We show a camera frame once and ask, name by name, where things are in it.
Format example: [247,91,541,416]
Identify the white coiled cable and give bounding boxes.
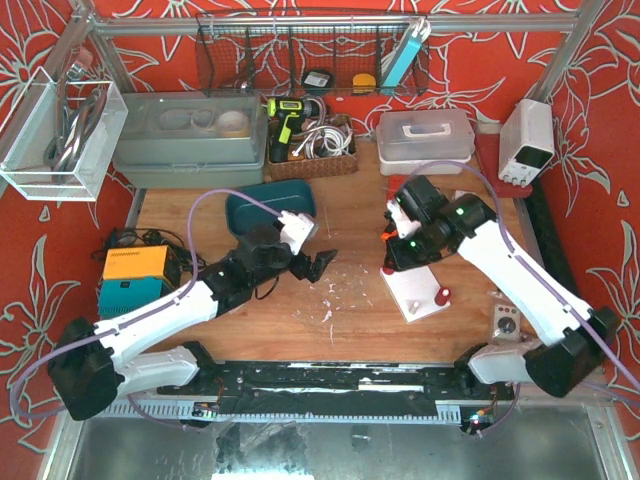
[294,124,354,160]

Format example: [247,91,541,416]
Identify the wicker basket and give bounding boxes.
[265,139,358,181]

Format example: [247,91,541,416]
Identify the green yellow cordless drill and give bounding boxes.
[266,97,321,163]

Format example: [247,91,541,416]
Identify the clear acrylic box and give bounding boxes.
[1,68,128,202]

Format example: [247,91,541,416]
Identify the beige control box with knob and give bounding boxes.
[491,303,521,342]

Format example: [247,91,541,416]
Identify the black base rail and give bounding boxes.
[156,361,513,417]

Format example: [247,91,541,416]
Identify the orange black screwdriver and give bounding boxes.
[381,230,397,242]

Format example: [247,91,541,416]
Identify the orange teal device box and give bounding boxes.
[98,245,181,319]

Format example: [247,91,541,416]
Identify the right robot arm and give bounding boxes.
[382,176,619,398]

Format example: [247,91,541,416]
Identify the white peg base plate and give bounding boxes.
[380,266,451,323]

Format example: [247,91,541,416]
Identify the black tape measure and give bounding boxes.
[301,69,334,96]

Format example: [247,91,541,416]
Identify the teal plastic tray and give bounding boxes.
[225,179,317,236]

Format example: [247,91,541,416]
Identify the grey cables in acrylic box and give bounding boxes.
[43,74,107,184]

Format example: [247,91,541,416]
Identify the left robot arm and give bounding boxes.
[47,211,337,421]

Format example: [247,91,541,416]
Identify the white power supply unit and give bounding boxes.
[498,99,554,188]

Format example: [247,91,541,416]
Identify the red tray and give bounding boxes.
[475,133,533,199]

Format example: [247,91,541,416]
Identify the orange cube power socket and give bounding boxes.
[388,175,407,195]

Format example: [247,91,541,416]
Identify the white plastic storage box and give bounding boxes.
[376,109,475,176]

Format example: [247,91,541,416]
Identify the blue white book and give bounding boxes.
[380,17,432,95]

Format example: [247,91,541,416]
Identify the black wire basket shelf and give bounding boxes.
[195,8,429,97]

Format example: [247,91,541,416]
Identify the yellow tape measure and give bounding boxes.
[352,73,377,95]

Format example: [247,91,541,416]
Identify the grey plastic storage box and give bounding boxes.
[113,92,268,189]

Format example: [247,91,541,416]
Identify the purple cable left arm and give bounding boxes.
[9,187,286,432]

